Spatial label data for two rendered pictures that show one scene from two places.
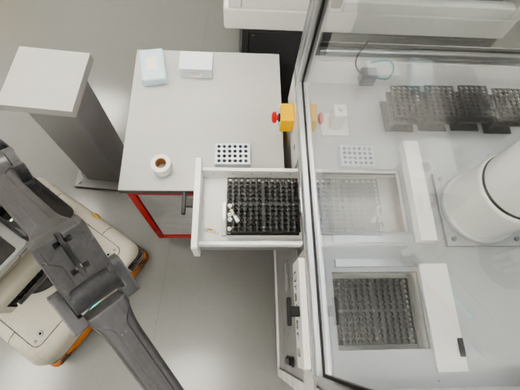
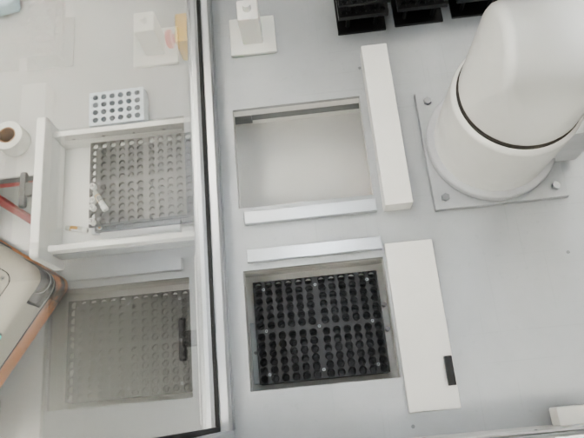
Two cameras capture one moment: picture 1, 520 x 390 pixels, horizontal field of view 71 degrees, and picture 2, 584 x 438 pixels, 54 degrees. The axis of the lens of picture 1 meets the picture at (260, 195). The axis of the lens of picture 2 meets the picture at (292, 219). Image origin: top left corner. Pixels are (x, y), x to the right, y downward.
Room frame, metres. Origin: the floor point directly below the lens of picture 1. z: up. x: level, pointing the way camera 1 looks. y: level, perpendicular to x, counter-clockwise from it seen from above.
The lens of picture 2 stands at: (0.01, -0.40, 1.90)
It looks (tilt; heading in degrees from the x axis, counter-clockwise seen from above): 71 degrees down; 16
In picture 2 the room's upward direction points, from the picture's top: 11 degrees counter-clockwise
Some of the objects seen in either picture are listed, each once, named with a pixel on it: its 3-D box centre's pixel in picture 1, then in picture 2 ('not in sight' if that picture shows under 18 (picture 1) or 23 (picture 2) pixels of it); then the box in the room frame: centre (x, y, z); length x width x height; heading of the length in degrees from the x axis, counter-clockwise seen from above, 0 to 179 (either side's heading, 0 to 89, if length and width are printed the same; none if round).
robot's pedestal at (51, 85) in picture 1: (83, 130); not in sight; (0.81, 0.89, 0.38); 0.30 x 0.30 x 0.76; 5
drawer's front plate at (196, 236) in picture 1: (197, 206); not in sight; (0.36, 0.18, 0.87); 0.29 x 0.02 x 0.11; 10
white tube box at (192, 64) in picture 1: (196, 65); not in sight; (0.97, 0.34, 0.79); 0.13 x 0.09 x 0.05; 100
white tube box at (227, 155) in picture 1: (232, 155); not in sight; (0.60, 0.12, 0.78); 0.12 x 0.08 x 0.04; 101
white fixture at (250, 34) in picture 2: not in sight; (249, 21); (0.69, -0.20, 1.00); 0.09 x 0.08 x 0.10; 100
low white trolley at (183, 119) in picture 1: (211, 161); not in sight; (0.76, 0.25, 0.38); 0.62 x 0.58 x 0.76; 10
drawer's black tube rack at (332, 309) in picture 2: not in sight; (319, 328); (0.14, -0.37, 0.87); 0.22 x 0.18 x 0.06; 100
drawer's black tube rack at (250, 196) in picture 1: (262, 207); not in sight; (0.40, -0.01, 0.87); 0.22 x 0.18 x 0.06; 100
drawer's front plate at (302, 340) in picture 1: (301, 312); not in sight; (0.10, -0.17, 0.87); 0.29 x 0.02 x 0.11; 10
